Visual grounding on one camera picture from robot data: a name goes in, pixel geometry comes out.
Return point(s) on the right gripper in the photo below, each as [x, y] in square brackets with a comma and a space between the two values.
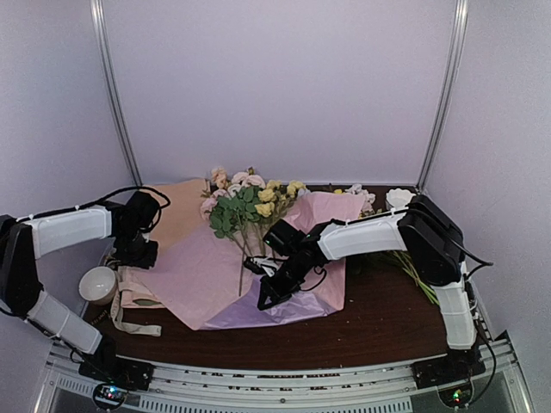
[266, 289]

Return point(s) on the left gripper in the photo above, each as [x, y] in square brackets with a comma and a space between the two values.
[145, 262]

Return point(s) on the yellow rose stem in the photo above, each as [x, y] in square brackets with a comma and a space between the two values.
[274, 201]

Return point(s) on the pink rose stem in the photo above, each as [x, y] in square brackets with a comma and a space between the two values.
[229, 207]

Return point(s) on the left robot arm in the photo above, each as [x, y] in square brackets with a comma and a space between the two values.
[39, 252]

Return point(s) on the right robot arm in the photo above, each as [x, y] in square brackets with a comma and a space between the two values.
[430, 237]

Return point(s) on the beige wrapping paper stack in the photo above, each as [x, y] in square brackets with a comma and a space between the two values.
[181, 217]

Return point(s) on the beige ribbon strip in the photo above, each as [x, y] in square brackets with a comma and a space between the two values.
[131, 294]

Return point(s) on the small yellow flower spray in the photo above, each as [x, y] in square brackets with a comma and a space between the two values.
[399, 259]

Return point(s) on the white fluted dish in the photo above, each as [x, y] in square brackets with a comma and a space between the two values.
[398, 198]

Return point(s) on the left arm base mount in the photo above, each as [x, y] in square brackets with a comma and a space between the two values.
[114, 388]

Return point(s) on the left aluminium frame post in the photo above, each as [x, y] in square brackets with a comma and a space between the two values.
[114, 98]

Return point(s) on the aluminium frame post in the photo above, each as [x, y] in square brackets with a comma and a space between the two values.
[455, 51]
[114, 98]

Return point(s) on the front aluminium rail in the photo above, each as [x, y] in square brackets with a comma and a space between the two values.
[387, 387]

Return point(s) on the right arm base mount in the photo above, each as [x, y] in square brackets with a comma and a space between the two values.
[453, 379]

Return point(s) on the right aluminium frame post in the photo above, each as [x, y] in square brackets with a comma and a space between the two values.
[455, 51]

